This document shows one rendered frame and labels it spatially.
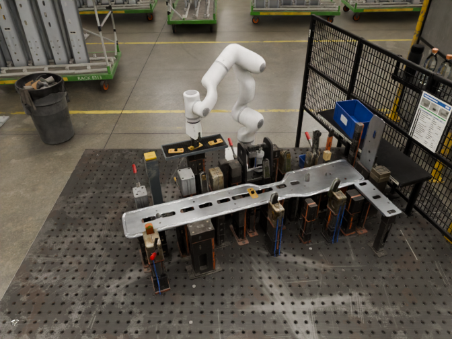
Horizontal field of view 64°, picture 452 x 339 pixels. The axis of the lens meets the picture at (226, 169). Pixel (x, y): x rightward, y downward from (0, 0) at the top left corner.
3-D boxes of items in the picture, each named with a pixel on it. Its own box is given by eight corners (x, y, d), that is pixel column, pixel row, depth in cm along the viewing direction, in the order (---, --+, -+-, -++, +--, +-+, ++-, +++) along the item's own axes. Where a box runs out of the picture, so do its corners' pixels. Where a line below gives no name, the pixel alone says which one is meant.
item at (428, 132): (434, 155, 204) (455, 105, 185) (406, 135, 221) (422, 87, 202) (437, 155, 204) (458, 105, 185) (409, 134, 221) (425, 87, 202)
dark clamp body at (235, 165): (230, 220, 229) (229, 171, 205) (223, 206, 238) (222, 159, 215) (246, 215, 231) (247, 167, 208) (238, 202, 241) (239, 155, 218)
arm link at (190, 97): (204, 115, 198) (194, 109, 203) (203, 93, 190) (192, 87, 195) (192, 120, 193) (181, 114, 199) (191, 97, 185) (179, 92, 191)
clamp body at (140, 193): (142, 245, 213) (132, 199, 191) (139, 232, 221) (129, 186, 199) (159, 241, 215) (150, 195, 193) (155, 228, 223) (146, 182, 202)
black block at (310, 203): (303, 247, 210) (309, 210, 192) (294, 234, 218) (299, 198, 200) (315, 243, 212) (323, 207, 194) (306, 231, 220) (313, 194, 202)
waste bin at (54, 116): (27, 148, 421) (3, 91, 377) (46, 125, 463) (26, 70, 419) (70, 148, 420) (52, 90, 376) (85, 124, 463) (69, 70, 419)
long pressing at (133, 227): (126, 244, 176) (125, 242, 175) (120, 213, 193) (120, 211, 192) (367, 181, 211) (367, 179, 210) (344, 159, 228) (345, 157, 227)
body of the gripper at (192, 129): (182, 116, 201) (183, 134, 208) (192, 124, 195) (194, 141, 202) (193, 112, 205) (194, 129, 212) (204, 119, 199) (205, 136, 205)
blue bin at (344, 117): (352, 140, 238) (356, 123, 230) (331, 118, 262) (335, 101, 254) (375, 137, 241) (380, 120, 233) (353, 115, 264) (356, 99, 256)
